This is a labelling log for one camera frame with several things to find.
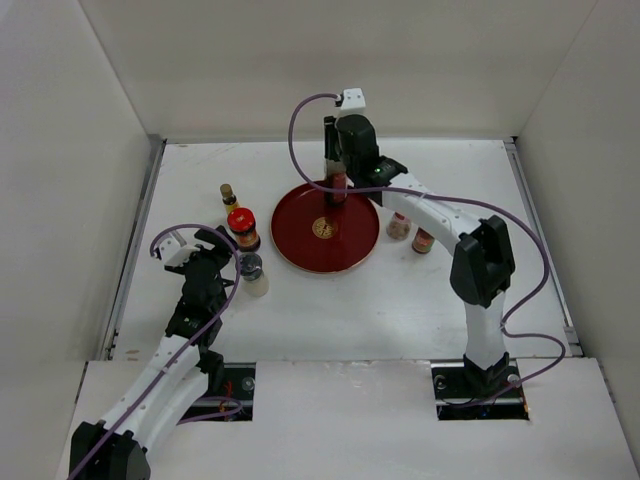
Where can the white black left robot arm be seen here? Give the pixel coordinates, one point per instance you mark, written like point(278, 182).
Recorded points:
point(123, 442)

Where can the pink lid spice jar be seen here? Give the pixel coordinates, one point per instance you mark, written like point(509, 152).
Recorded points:
point(398, 227)

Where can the right aluminium table rail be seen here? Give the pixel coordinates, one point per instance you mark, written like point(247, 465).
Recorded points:
point(570, 333)

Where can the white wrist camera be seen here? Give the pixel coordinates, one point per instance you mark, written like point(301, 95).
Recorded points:
point(172, 250)
point(350, 102)

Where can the red lid chili sauce jar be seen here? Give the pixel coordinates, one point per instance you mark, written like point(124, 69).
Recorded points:
point(242, 224)

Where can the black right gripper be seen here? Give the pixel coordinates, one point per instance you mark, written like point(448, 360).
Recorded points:
point(331, 131)

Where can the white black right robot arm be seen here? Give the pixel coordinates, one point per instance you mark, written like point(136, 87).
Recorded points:
point(481, 250)

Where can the left aluminium table rail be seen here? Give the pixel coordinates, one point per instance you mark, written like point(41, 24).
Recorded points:
point(115, 312)

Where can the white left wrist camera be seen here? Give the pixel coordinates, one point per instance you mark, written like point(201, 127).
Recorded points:
point(172, 250)

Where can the tall dark bottle red label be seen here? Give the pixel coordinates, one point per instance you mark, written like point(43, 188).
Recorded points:
point(336, 180)

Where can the yellow label gold cap bottle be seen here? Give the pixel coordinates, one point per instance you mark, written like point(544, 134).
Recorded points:
point(229, 198)

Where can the back aluminium table rail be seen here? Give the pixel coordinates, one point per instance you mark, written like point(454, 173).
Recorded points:
point(206, 139)

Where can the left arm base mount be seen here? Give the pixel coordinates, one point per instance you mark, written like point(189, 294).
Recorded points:
point(229, 400)

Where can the yellow cap red sauce bottle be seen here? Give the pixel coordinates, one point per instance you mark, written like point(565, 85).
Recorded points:
point(422, 242)

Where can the aluminium table rail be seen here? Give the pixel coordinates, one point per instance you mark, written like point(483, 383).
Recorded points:
point(115, 312)
point(206, 139)
point(570, 333)

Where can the clear grinder with black top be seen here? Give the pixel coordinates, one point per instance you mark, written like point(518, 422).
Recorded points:
point(253, 276)

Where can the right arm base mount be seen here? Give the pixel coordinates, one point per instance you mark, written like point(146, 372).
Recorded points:
point(456, 399)

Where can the red round lacquer tray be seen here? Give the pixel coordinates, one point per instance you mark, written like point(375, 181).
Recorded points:
point(320, 238)

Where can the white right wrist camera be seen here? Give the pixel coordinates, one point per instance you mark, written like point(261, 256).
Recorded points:
point(350, 102)

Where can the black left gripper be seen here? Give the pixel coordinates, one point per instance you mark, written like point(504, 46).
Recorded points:
point(222, 259)

